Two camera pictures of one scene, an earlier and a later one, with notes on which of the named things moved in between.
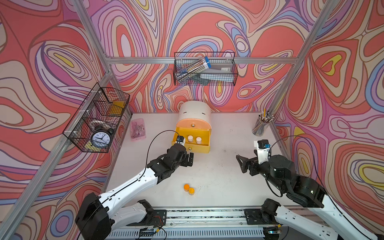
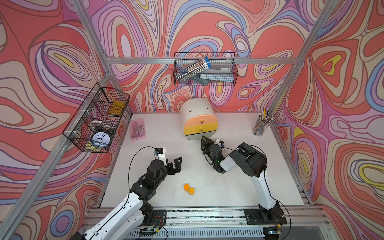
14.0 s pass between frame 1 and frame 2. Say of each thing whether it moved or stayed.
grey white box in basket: stayed
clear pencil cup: stayed
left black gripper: moved
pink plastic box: stayed
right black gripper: moved
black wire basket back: stayed
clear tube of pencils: stayed
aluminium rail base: stayed
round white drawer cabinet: moved
